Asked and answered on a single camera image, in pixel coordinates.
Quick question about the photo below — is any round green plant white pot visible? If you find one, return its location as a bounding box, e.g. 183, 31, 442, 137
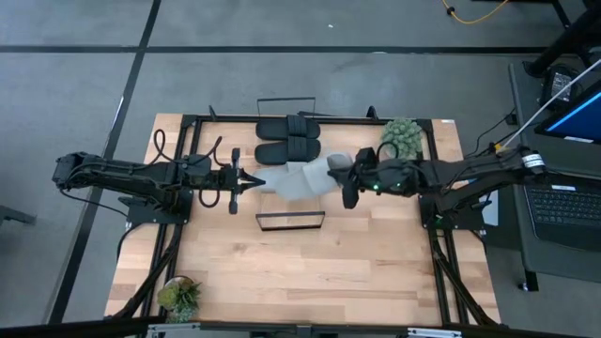
379, 116, 424, 161

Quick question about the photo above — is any black slide sandal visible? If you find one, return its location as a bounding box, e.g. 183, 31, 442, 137
254, 115, 322, 142
254, 136, 323, 166

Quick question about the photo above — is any black power adapter with label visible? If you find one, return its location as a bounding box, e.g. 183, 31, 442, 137
538, 65, 586, 110

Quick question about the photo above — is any grey chair base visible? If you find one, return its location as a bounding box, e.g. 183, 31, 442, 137
0, 205, 38, 227

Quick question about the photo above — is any black power cable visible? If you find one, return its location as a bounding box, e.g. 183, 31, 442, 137
467, 108, 520, 159

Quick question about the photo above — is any wooden shelf with black frames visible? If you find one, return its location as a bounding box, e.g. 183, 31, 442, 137
254, 96, 327, 232

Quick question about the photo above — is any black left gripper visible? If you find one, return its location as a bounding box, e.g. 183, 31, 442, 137
208, 146, 267, 216

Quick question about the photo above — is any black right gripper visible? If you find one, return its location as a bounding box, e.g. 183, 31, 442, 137
327, 146, 422, 210

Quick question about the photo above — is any thin white rod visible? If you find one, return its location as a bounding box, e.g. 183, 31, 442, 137
504, 58, 601, 147

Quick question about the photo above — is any black aluminium table frame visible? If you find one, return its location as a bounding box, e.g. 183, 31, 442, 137
105, 104, 502, 330

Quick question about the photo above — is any spiky succulent plant in pot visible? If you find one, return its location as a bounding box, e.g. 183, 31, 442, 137
156, 275, 203, 324

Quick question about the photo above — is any monitor with blue screen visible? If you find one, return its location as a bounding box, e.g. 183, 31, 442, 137
534, 79, 601, 145

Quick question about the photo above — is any grey side desk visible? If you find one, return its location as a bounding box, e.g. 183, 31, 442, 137
508, 58, 601, 293

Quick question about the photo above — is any black laptop keyboard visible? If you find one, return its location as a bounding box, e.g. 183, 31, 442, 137
523, 182, 601, 253

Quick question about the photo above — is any yellow cable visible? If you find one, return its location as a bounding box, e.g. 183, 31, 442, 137
440, 0, 511, 25

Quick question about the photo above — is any black rail with silver brackets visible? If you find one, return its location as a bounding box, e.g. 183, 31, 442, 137
0, 316, 601, 338

